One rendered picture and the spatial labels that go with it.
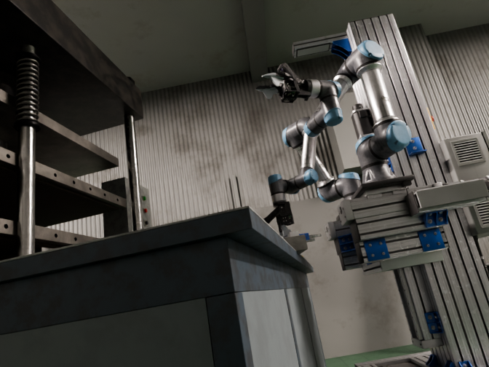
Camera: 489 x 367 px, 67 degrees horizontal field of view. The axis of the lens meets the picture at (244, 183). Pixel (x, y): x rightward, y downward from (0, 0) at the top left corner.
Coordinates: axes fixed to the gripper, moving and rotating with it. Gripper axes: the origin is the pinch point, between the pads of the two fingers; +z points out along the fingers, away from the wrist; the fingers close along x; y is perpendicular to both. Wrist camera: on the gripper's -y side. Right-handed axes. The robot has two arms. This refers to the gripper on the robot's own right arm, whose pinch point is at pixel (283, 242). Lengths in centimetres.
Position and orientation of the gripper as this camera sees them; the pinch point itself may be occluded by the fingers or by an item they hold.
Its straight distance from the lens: 188.4
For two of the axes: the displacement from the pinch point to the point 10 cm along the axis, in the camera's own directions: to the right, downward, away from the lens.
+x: 2.2, 2.6, 9.4
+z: 1.7, 9.4, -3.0
